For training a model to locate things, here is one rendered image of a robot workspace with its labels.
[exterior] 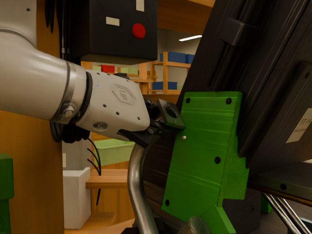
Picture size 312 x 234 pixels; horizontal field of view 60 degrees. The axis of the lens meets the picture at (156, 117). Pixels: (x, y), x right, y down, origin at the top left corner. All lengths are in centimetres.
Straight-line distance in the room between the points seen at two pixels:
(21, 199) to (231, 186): 44
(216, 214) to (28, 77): 30
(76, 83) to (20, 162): 33
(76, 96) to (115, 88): 8
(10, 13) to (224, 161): 35
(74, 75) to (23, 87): 6
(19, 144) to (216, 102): 41
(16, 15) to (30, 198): 39
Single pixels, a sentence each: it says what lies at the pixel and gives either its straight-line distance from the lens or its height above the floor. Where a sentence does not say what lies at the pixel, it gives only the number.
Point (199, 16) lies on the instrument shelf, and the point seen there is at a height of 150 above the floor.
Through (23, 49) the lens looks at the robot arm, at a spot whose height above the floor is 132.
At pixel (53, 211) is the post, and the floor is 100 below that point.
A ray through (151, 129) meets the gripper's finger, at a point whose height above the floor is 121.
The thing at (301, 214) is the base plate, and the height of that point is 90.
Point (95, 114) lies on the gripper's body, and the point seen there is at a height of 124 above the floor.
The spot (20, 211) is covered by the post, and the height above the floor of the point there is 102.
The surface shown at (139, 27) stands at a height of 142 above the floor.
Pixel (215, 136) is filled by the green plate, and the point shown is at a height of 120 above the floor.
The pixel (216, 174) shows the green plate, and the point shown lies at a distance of 41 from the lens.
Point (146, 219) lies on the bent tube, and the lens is 48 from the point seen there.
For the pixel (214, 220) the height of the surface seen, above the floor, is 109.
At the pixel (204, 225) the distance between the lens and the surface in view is 41.
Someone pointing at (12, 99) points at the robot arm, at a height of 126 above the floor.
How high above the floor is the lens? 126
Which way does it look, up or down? 4 degrees down
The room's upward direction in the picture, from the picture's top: straight up
